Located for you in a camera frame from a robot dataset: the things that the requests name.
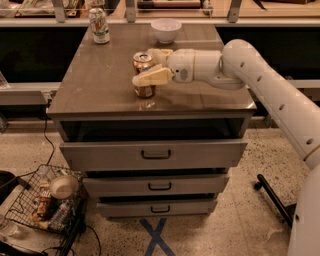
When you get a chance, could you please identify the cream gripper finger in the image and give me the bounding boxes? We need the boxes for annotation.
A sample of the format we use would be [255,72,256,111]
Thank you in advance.
[147,48,173,67]
[132,64,173,87]

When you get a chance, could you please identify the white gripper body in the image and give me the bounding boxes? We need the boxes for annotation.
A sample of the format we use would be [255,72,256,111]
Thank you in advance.
[168,49,195,83]

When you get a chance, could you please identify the orange soda can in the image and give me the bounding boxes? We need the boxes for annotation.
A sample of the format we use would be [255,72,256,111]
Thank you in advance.
[133,52,156,98]

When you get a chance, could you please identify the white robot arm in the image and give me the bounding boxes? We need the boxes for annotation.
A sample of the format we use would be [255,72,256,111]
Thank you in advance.
[132,39,320,256]

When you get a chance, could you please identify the green white soda can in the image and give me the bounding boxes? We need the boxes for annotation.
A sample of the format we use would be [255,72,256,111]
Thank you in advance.
[89,8,110,44]

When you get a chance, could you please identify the white bowl in basket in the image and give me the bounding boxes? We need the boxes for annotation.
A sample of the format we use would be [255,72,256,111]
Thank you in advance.
[49,175,79,199]

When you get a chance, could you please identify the grey drawer cabinet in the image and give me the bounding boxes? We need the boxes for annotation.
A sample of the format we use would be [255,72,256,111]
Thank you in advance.
[48,24,256,208]

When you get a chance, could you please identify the top grey drawer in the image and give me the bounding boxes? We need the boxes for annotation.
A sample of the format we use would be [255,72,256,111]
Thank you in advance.
[60,139,247,171]

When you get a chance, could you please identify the bottom grey drawer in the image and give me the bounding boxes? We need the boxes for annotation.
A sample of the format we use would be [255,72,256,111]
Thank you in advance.
[97,198,217,218]

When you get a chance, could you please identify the snack bag in basket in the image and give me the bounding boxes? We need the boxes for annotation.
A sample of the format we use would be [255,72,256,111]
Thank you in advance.
[29,181,53,230]

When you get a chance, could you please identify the plastic water bottle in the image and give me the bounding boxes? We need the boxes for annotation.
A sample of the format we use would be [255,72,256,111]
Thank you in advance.
[49,200,72,231]

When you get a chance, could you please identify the black chair base leg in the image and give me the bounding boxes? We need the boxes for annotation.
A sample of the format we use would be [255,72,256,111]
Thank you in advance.
[254,174,296,227]

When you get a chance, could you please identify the black power cable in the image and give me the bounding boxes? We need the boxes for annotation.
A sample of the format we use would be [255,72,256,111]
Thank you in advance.
[42,116,56,166]

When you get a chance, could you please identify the black wire basket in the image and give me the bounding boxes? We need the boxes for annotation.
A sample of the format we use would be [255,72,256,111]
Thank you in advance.
[5,165,86,256]

